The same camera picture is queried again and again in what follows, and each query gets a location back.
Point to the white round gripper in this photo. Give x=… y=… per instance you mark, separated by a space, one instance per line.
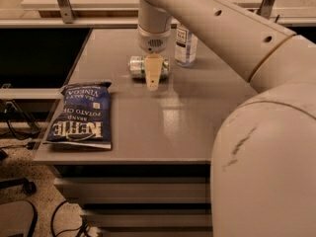
x=154 y=41

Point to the green white 7up can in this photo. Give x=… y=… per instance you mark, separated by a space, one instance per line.
x=137 y=70

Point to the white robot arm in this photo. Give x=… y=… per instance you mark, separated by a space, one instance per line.
x=263 y=162

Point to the clear plastic water bottle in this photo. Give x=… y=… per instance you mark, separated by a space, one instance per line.
x=185 y=47

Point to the blue kettle chips bag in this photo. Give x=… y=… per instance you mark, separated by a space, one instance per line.
x=85 y=116

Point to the grey drawer cabinet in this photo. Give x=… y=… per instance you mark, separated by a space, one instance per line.
x=152 y=200

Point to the black office chair base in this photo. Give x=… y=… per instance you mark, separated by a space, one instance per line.
x=18 y=218

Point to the metal railing frame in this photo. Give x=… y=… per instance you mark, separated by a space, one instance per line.
x=65 y=7

